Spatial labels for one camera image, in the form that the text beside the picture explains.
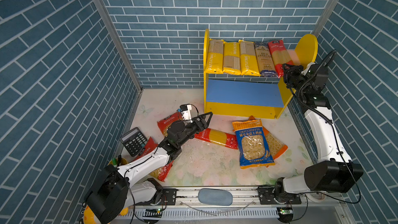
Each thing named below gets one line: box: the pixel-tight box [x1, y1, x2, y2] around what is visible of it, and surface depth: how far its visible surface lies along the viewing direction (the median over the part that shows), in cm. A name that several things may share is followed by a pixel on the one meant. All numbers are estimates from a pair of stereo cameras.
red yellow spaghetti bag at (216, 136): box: [194, 128, 239, 150], surface depth 94 cm
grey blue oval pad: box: [197, 188, 233, 206], surface depth 73 cm
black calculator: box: [119, 127, 148, 158], surface depth 93 cm
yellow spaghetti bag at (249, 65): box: [238, 39, 262, 77], surface depth 77 cm
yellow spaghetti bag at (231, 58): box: [222, 41, 242, 76], surface depth 78 cm
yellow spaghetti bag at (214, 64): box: [205, 38, 225, 75], surface depth 79 cm
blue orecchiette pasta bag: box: [232, 118, 276, 170], surface depth 88 cm
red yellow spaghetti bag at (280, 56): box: [267, 39, 294, 79], surface depth 79 cm
